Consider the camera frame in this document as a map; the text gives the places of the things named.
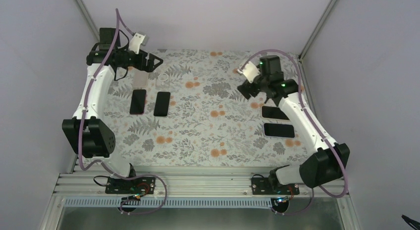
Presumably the clear phone case with ring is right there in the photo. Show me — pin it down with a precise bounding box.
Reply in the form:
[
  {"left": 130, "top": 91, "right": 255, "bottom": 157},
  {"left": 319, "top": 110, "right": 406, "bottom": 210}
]
[{"left": 158, "top": 73, "right": 169, "bottom": 82}]

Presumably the cased black phone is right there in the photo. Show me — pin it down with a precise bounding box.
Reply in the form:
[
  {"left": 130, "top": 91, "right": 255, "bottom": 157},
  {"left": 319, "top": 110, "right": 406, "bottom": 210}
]
[
  {"left": 263, "top": 123, "right": 295, "bottom": 138},
  {"left": 154, "top": 91, "right": 171, "bottom": 117},
  {"left": 262, "top": 106, "right": 290, "bottom": 120}
]

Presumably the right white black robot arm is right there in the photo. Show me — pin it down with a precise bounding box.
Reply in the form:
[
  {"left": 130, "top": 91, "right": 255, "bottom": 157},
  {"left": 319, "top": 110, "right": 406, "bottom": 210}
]
[{"left": 237, "top": 56, "right": 350, "bottom": 194}]

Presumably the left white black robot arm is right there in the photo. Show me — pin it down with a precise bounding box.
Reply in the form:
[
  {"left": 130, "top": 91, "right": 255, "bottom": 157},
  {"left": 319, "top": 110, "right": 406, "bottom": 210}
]
[{"left": 61, "top": 28, "right": 163, "bottom": 193}]

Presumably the floral patterned table mat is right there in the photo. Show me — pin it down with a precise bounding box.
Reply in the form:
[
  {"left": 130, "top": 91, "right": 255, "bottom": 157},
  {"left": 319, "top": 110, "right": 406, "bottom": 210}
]
[{"left": 103, "top": 49, "right": 310, "bottom": 166}]

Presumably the black object bottom corner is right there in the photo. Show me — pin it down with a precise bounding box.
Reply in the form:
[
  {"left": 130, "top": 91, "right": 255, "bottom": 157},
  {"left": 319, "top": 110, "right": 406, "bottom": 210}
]
[{"left": 401, "top": 215, "right": 420, "bottom": 230}]

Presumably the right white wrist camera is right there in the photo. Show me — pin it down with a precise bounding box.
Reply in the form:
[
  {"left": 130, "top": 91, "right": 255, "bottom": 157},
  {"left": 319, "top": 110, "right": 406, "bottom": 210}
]
[{"left": 238, "top": 62, "right": 261, "bottom": 83}]

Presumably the left aluminium corner post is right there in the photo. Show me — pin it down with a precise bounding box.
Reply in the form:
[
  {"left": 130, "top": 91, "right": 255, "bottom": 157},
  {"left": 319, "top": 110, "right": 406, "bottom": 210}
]
[{"left": 74, "top": 0, "right": 100, "bottom": 42}]

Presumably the aluminium corner post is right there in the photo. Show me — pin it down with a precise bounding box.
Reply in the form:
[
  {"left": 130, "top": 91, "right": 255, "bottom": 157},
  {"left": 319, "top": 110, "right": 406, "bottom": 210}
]
[
  {"left": 74, "top": 0, "right": 100, "bottom": 42},
  {"left": 299, "top": 0, "right": 338, "bottom": 59}
]

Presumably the right aluminium corner post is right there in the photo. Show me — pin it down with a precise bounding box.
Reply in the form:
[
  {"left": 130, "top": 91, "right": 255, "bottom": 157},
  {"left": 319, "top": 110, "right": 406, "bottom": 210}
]
[{"left": 299, "top": 0, "right": 338, "bottom": 59}]

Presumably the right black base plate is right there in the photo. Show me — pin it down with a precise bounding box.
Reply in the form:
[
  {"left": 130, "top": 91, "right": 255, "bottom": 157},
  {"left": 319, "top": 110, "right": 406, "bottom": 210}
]
[{"left": 251, "top": 174, "right": 300, "bottom": 195}]

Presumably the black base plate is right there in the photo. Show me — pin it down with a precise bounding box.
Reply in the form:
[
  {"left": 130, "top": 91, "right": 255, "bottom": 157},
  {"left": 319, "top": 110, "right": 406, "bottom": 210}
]
[
  {"left": 251, "top": 174, "right": 300, "bottom": 195},
  {"left": 105, "top": 177, "right": 156, "bottom": 195}
]

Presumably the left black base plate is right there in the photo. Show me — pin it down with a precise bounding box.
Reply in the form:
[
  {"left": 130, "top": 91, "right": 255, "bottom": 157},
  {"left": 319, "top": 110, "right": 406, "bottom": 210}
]
[{"left": 105, "top": 177, "right": 156, "bottom": 195}]

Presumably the grey slotted cable duct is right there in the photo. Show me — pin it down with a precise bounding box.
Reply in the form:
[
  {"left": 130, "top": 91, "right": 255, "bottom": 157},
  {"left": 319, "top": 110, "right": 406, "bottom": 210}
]
[{"left": 63, "top": 196, "right": 285, "bottom": 209}]

